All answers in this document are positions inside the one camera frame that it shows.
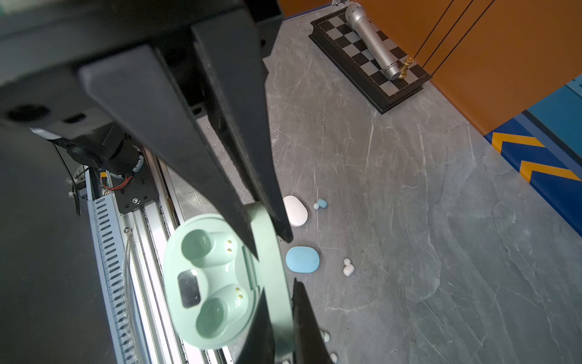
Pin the blue earbud charging case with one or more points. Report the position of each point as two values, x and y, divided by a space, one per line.
303 260

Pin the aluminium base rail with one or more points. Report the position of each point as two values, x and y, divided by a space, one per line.
129 250

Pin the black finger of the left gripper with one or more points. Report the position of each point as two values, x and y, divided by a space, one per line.
229 52

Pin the gold chess piece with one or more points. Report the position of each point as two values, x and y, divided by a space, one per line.
404 69

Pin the mint green earbud charging case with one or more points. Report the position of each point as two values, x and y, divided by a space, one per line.
213 282

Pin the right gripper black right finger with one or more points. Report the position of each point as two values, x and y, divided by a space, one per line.
309 345

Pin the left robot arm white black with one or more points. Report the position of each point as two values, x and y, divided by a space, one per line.
109 145

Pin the silver microphone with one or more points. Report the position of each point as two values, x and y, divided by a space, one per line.
358 21

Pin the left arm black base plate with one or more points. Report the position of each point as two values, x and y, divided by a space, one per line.
138 192

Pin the blue earbud top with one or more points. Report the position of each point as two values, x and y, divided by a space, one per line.
320 204

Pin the black white chessboard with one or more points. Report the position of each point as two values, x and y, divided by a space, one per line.
345 48

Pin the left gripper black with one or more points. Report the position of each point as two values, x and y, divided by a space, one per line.
44 42

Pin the white earbud charging case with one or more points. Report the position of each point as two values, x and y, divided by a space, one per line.
297 213

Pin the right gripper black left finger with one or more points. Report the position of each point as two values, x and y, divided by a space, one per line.
259 346

